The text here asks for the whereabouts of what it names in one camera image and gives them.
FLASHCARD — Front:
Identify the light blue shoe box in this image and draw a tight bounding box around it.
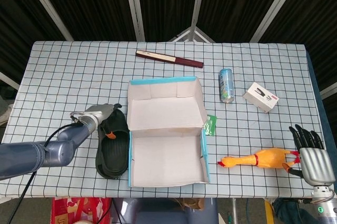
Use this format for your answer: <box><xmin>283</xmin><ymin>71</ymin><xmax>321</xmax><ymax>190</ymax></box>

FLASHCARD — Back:
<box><xmin>127</xmin><ymin>76</ymin><xmax>211</xmax><ymax>188</ymax></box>

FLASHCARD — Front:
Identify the white table leg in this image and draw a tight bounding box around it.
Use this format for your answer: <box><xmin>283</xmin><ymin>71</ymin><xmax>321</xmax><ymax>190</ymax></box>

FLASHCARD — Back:
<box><xmin>231</xmin><ymin>198</ymin><xmax>237</xmax><ymax>224</ymax></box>

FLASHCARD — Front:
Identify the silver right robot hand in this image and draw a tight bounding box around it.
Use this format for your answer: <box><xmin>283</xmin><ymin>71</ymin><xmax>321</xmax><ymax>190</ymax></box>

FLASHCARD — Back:
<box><xmin>282</xmin><ymin>124</ymin><xmax>336</xmax><ymax>187</ymax></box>

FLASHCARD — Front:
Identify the grid-patterned tablecloth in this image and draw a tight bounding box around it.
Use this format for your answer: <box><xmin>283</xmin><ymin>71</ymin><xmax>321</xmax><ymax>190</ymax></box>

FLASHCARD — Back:
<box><xmin>0</xmin><ymin>40</ymin><xmax>330</xmax><ymax>199</ymax></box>

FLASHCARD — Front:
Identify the brown paper bag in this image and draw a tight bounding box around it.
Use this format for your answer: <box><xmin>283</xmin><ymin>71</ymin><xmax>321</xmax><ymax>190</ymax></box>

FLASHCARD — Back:
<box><xmin>172</xmin><ymin>197</ymin><xmax>205</xmax><ymax>211</ymax></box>

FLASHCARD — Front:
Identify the red patterned bag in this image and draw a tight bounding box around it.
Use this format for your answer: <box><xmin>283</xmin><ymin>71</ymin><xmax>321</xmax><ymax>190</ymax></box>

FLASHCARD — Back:
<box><xmin>51</xmin><ymin>197</ymin><xmax>113</xmax><ymax>224</ymax></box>

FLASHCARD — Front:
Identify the yellow upright object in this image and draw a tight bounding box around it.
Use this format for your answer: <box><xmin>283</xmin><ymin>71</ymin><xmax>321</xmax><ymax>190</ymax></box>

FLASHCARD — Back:
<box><xmin>264</xmin><ymin>200</ymin><xmax>274</xmax><ymax>224</ymax></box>

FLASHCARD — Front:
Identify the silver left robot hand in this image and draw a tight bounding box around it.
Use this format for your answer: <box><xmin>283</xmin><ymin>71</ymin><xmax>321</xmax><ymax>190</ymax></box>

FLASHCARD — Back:
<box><xmin>78</xmin><ymin>103</ymin><xmax>123</xmax><ymax>140</ymax></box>

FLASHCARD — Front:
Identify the yellow rubber chicken toy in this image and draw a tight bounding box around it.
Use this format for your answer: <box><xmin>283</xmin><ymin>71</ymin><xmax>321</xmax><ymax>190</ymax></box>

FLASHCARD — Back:
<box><xmin>217</xmin><ymin>148</ymin><xmax>301</xmax><ymax>174</ymax></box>

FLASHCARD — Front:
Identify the dark red folding fan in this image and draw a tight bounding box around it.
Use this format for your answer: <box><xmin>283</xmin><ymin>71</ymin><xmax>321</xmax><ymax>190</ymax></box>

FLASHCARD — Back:
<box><xmin>135</xmin><ymin>49</ymin><xmax>205</xmax><ymax>69</ymax></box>

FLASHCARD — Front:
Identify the small white stapler box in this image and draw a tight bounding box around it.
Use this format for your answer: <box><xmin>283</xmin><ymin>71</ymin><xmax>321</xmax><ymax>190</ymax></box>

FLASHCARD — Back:
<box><xmin>242</xmin><ymin>82</ymin><xmax>280</xmax><ymax>114</ymax></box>

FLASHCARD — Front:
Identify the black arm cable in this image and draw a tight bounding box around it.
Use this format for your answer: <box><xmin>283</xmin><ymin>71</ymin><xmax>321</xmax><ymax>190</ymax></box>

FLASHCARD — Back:
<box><xmin>0</xmin><ymin>123</ymin><xmax>80</xmax><ymax>224</ymax></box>

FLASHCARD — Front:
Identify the green plastic packet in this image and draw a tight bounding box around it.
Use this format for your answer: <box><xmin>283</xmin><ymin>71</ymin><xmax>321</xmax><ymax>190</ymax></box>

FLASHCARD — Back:
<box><xmin>202</xmin><ymin>115</ymin><xmax>217</xmax><ymax>137</ymax></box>

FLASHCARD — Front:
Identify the white triangular frame brace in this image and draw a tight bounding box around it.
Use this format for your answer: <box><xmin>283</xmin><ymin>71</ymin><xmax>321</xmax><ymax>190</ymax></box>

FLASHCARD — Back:
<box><xmin>168</xmin><ymin>26</ymin><xmax>216</xmax><ymax>43</ymax></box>

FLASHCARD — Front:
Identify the blue denim cloth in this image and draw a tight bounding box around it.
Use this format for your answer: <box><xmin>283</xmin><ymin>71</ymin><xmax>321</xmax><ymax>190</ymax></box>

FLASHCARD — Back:
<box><xmin>273</xmin><ymin>199</ymin><xmax>319</xmax><ymax>224</ymax></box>

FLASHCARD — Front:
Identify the blue drink can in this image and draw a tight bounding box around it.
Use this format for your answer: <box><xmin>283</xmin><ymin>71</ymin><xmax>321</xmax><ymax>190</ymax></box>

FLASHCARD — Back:
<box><xmin>219</xmin><ymin>67</ymin><xmax>235</xmax><ymax>104</ymax></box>

